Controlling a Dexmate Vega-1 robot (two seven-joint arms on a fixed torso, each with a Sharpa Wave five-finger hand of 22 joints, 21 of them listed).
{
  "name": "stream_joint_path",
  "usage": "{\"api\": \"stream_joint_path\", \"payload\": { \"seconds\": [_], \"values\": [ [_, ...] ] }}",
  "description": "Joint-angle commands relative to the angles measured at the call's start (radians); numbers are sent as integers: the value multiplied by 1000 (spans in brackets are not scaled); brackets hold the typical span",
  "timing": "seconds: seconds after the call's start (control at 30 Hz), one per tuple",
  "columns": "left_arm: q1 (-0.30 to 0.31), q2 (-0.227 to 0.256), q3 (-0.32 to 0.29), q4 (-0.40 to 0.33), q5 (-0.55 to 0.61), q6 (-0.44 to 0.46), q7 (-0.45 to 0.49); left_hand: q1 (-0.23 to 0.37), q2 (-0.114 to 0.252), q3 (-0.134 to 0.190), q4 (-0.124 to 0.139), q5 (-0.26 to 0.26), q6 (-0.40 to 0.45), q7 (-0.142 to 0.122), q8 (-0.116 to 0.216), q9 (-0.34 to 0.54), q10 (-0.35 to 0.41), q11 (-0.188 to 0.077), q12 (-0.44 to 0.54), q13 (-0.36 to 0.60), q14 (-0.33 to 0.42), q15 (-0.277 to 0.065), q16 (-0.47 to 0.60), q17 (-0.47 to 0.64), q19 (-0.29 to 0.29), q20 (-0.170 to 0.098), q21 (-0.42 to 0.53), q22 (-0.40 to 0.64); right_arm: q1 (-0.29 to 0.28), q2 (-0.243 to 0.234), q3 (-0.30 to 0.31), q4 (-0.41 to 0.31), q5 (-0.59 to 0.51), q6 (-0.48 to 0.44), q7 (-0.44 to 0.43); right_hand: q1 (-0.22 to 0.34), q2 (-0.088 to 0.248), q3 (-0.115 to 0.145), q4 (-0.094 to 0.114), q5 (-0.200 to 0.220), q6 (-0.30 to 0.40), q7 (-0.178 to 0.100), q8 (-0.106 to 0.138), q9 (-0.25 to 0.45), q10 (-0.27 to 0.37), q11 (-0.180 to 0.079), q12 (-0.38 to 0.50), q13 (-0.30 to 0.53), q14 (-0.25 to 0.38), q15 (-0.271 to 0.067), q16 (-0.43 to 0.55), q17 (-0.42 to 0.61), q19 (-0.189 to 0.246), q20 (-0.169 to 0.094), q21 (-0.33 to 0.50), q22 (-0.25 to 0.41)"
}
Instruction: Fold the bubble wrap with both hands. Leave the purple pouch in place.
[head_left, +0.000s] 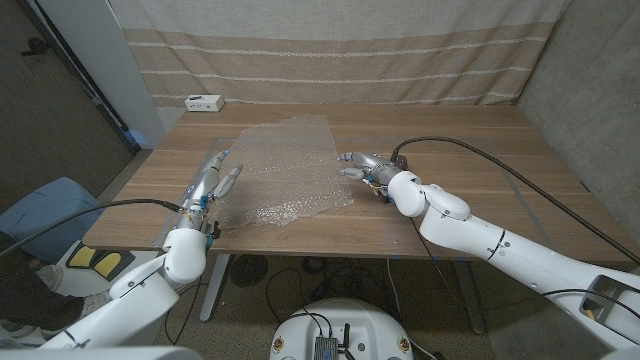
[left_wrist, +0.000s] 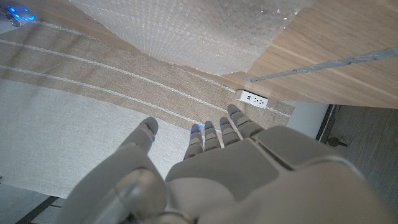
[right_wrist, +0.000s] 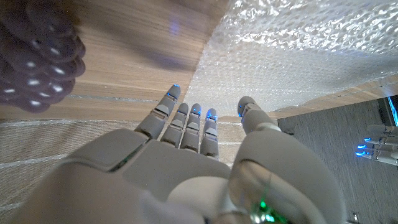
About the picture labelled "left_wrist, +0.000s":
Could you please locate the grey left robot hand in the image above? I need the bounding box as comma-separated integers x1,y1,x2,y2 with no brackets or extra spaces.
54,104,398,224

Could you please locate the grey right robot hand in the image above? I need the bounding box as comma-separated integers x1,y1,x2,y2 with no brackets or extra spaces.
0,3,37,28

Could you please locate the clear bubble wrap sheet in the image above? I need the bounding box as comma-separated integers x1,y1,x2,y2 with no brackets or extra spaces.
68,0,315,76

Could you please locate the white power strip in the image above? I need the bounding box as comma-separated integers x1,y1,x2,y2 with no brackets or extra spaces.
235,89,269,109

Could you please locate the beige striped curtain backdrop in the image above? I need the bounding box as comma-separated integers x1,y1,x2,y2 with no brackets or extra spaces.
0,21,295,200

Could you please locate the dark wooden door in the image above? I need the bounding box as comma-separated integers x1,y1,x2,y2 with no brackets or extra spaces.
317,105,398,215

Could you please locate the black door handle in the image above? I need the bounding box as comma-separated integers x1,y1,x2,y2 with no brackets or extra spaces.
326,136,348,147

